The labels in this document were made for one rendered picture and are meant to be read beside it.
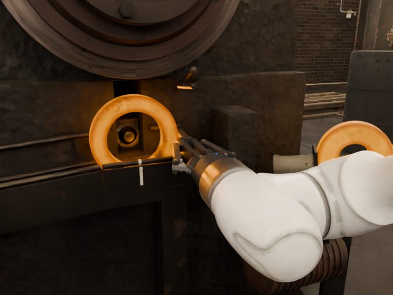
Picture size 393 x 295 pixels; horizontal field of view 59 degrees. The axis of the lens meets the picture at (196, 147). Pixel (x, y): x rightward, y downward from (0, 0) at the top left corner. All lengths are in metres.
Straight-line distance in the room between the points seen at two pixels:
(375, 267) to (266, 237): 1.41
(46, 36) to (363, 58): 2.84
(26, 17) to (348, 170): 0.55
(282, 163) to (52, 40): 0.53
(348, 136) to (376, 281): 0.99
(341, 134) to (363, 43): 4.26
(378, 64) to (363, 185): 2.74
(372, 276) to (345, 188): 1.26
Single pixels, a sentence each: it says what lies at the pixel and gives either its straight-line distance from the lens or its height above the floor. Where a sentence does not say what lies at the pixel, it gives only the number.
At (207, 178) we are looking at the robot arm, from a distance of 0.54.
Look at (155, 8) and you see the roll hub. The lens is 0.61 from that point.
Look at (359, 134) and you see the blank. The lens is 0.82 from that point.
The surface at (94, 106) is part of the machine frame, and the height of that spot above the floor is 0.82.
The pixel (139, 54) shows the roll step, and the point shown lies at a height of 0.93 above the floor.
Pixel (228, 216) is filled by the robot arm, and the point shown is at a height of 0.73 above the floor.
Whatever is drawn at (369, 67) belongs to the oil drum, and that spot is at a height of 0.76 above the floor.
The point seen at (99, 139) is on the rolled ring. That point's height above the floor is 0.76.
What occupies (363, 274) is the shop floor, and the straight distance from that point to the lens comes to 1.73.
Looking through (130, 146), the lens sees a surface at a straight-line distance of 0.84.
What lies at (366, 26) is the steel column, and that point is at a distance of 5.04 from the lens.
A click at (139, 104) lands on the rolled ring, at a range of 0.72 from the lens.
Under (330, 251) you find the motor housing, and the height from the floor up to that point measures 0.50.
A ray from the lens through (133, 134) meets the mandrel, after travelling 0.82.
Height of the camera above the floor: 0.95
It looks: 17 degrees down
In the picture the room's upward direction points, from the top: straight up
